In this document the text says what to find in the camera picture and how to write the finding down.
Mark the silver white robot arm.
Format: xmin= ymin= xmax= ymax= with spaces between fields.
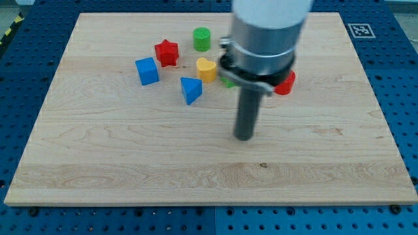
xmin=229 ymin=0 xmax=313 ymax=76

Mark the blue triangle block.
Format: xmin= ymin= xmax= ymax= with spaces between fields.
xmin=180 ymin=77 xmax=202 ymax=105

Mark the green star block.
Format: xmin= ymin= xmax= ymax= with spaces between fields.
xmin=219 ymin=76 xmax=236 ymax=88

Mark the red star block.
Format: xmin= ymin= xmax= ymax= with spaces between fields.
xmin=154 ymin=39 xmax=179 ymax=67

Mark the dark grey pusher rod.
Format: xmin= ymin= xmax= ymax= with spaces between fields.
xmin=234 ymin=88 xmax=263 ymax=141

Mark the yellow heart block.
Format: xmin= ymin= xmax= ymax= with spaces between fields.
xmin=196 ymin=57 xmax=217 ymax=83

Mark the light wooden board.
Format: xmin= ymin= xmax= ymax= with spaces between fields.
xmin=5 ymin=12 xmax=417 ymax=207

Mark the blue cube block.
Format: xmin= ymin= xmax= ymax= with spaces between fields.
xmin=135 ymin=57 xmax=159 ymax=86

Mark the green cylinder block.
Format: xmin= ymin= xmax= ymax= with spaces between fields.
xmin=193 ymin=27 xmax=211 ymax=52

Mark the white fiducial marker tag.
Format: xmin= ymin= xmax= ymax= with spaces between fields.
xmin=347 ymin=23 xmax=376 ymax=39

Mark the black clamp ring with bracket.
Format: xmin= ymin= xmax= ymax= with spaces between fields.
xmin=217 ymin=37 xmax=296 ymax=97

